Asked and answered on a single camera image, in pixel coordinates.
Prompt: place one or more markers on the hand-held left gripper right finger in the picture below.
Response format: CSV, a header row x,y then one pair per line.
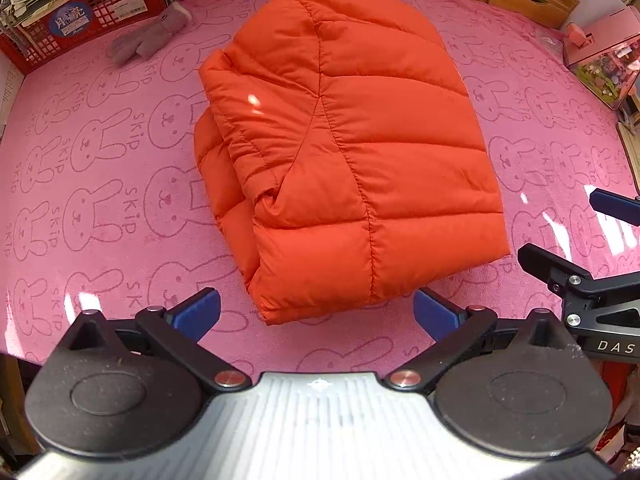
x,y
434,312

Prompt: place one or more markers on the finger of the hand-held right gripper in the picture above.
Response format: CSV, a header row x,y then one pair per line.
x,y
560,267
617,206

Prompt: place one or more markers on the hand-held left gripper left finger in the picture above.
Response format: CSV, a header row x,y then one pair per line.
x,y
197,310

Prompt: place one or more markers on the orange puffer jacket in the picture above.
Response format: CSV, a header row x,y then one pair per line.
x,y
350,135

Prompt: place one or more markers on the pink triangular toy house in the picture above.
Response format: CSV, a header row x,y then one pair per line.
x,y
600,35

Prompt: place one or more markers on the clear plastic wrapper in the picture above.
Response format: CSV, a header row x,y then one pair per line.
x,y
552,40

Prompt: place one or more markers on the pink bunny-print blanket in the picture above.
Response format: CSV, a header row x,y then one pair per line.
x,y
100,160

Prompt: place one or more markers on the grey knit glove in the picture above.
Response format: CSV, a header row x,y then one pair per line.
x,y
145,40

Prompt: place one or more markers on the red plastic crate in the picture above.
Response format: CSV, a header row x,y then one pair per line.
x,y
100,15

